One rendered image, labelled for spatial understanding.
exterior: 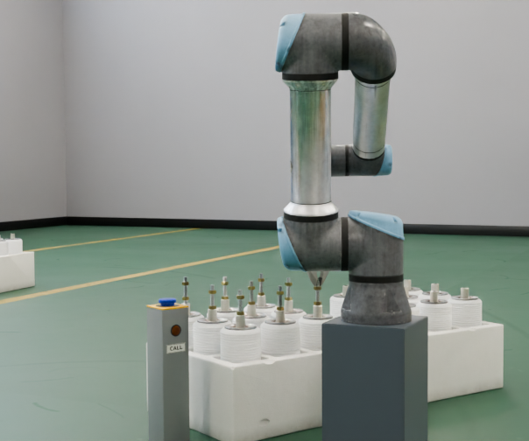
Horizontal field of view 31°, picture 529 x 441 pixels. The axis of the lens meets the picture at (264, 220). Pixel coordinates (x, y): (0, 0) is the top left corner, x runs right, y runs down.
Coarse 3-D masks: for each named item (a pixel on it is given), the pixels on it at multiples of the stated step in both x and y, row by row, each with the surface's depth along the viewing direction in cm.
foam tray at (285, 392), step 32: (192, 352) 232; (320, 352) 231; (192, 384) 228; (224, 384) 217; (256, 384) 218; (288, 384) 224; (320, 384) 230; (192, 416) 229; (224, 416) 218; (256, 416) 219; (288, 416) 224; (320, 416) 230
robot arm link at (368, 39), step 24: (360, 24) 190; (360, 48) 190; (384, 48) 192; (360, 72) 196; (384, 72) 196; (360, 96) 204; (384, 96) 204; (360, 120) 210; (384, 120) 211; (360, 144) 217; (384, 144) 221; (360, 168) 224; (384, 168) 224
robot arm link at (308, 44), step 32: (288, 32) 190; (320, 32) 190; (288, 64) 193; (320, 64) 191; (320, 96) 194; (320, 128) 195; (320, 160) 197; (320, 192) 198; (288, 224) 201; (320, 224) 198; (288, 256) 200; (320, 256) 200
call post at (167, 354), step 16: (160, 320) 213; (176, 320) 215; (160, 336) 213; (176, 336) 215; (160, 352) 214; (176, 352) 215; (160, 368) 214; (176, 368) 215; (160, 384) 214; (176, 384) 216; (160, 400) 215; (176, 400) 216; (160, 416) 215; (176, 416) 216; (160, 432) 215; (176, 432) 216
